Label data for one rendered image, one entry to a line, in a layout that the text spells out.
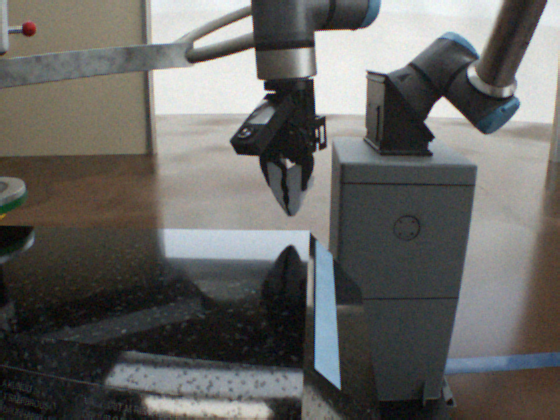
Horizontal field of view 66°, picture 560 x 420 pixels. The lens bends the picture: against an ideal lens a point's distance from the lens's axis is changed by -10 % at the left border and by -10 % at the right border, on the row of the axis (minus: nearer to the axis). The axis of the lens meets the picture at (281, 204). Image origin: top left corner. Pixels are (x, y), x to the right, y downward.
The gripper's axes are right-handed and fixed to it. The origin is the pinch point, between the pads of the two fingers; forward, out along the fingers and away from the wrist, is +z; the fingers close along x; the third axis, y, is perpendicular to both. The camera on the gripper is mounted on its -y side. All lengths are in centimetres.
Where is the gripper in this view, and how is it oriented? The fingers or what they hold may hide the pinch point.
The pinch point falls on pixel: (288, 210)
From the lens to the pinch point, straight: 74.6
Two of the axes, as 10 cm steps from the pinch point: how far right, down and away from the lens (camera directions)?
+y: 5.3, -3.3, 7.8
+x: -8.4, -1.3, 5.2
